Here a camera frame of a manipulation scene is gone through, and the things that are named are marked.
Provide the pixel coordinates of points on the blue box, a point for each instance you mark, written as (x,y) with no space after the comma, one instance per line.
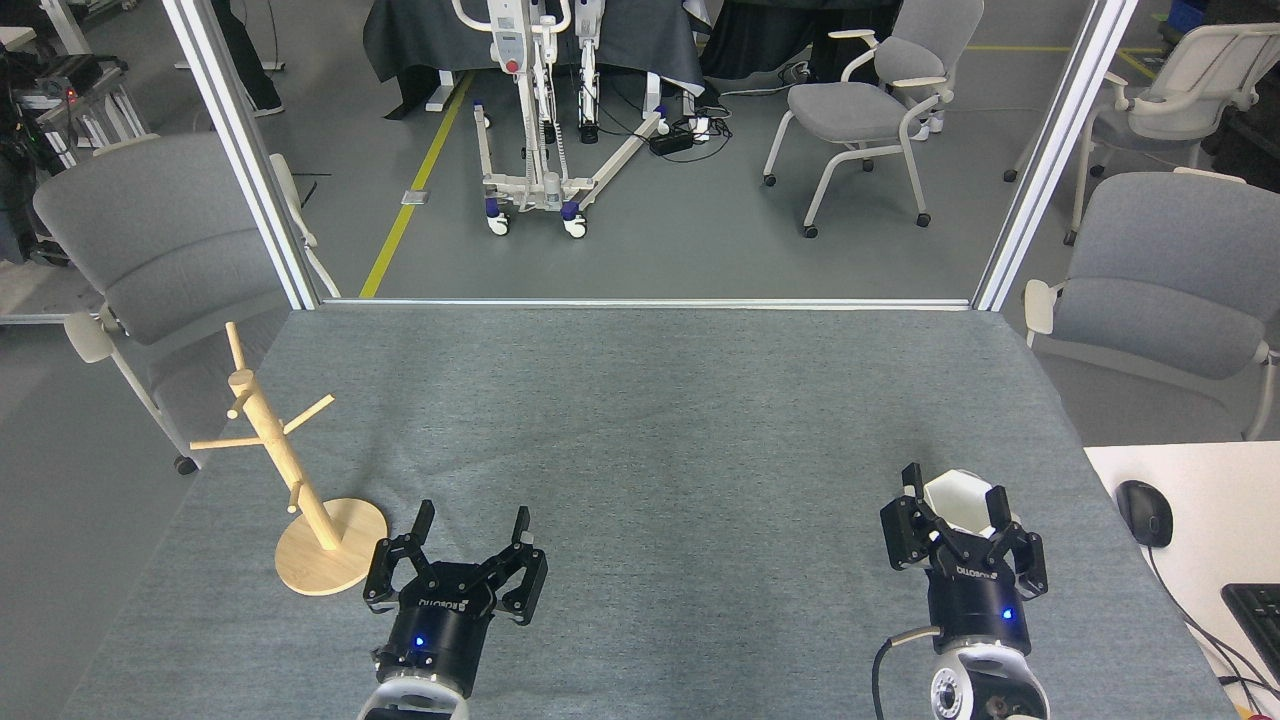
(1187,14)

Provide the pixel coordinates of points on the black keyboard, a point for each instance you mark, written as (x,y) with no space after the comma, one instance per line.
(1258,620)

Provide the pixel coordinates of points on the metal floor plate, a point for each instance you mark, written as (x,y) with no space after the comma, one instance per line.
(416,197)

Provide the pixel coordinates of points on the white stand on wheels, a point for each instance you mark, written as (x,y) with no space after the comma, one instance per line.
(515,45)

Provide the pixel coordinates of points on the white desk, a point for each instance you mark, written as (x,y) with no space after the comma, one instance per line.
(1220,500)

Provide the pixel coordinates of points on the black power strip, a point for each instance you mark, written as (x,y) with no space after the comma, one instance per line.
(672,141)

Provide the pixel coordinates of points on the white-backed grey chair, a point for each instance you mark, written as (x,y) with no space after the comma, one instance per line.
(1190,70)

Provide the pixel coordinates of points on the black computer mouse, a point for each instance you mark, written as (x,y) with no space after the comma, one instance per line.
(1145,512)

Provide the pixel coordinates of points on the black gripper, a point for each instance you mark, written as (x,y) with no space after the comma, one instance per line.
(440,620)
(975,610)

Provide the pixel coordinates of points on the dark cloth-covered table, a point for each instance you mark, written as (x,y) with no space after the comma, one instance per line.
(420,35)

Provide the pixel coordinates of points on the white faceted cup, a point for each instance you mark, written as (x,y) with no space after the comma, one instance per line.
(958,500)

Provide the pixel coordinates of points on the grey chair with white frame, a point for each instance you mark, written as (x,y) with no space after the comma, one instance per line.
(160,240)
(850,108)
(1170,280)

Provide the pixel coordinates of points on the metal equipment rack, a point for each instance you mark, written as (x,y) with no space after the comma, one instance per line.
(60,100)

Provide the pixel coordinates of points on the silver table edge rail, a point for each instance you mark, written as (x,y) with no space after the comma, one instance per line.
(650,303)

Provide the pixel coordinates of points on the person's legs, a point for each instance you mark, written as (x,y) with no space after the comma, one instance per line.
(250,70)

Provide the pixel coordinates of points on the silver post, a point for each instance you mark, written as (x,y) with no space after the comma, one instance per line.
(1050,160)
(245,150)

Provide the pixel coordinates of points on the wooden cup rack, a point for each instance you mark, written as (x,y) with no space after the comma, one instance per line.
(330,545)

